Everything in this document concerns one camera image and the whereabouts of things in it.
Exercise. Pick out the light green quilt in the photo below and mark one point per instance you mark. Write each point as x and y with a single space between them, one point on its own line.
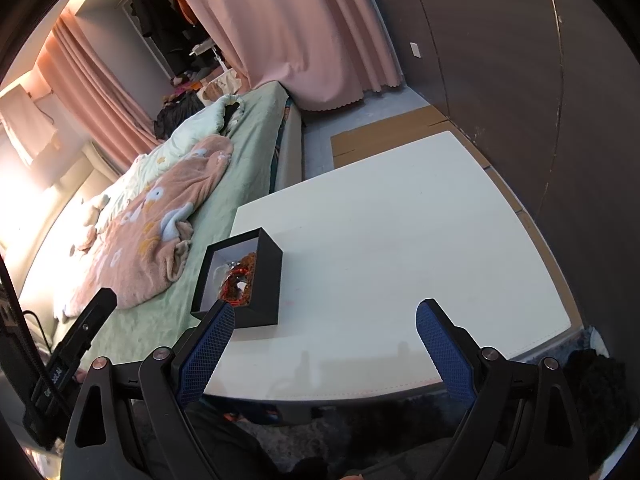
195 125

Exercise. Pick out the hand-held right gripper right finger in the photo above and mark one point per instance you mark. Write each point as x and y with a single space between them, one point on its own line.
445 355

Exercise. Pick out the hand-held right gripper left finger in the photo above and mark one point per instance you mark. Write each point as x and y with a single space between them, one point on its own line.
207 350

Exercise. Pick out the black fuzzy cloth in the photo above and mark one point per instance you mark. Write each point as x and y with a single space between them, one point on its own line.
597 400

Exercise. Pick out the person's leg in dark pants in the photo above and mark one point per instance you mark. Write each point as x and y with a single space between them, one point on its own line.
240 450

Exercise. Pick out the wide pink curtain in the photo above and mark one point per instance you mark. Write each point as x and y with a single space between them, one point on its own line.
300 25

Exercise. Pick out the bed with green sheet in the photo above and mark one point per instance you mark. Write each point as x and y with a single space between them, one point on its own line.
250 150

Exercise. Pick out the white wall switch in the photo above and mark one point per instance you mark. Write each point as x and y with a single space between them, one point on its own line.
415 49

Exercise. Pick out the white tote bag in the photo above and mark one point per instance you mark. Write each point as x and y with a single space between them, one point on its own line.
220 87

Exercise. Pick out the narrow pink curtain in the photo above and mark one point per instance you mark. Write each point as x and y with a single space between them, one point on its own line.
100 90

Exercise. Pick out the hanging light cloth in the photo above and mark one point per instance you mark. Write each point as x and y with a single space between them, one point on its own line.
25 120

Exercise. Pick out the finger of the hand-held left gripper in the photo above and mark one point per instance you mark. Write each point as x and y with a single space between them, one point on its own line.
95 315

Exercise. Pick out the beige plush toy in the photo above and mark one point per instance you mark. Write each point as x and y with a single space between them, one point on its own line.
94 217

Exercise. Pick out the hanging dark clothes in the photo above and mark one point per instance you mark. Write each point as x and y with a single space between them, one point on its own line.
160 25

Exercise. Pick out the black jewelry box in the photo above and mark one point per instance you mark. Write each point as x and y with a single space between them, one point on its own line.
267 280

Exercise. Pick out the pink patterned blanket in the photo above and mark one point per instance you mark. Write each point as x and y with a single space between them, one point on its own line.
150 230

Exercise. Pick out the pile of dark clothes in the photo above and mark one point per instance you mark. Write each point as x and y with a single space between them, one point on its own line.
177 112

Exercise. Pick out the flat cardboard sheet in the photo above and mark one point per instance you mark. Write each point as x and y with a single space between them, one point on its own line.
380 132

